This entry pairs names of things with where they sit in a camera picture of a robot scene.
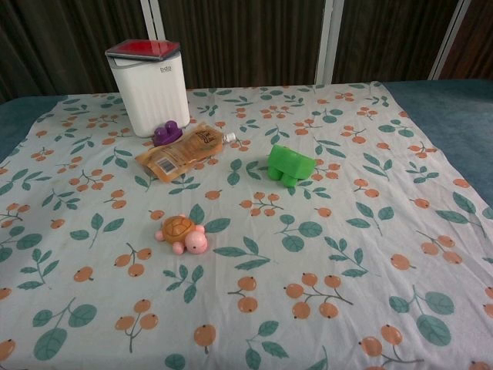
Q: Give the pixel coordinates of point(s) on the pink turtle toy brown shell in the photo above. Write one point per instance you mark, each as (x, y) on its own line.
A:
(181, 233)

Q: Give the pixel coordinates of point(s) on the green toy building block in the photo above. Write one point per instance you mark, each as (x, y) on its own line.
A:
(290, 163)

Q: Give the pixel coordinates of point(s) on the purple toy building block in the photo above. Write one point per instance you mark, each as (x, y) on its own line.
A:
(166, 133)

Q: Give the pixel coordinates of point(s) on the floral fruit print tablecloth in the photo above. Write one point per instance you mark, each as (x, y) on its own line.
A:
(269, 250)

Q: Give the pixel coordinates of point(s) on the brown spouted food pouch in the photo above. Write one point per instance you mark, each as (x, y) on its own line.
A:
(185, 152)

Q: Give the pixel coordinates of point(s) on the white bin with red lid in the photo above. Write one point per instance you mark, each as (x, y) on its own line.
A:
(154, 96)

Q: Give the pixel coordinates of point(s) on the dark pleated curtain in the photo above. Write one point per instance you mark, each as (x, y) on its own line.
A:
(246, 38)

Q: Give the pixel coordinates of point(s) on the white vertical frame post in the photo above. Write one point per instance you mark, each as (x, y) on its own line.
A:
(326, 38)
(448, 38)
(152, 19)

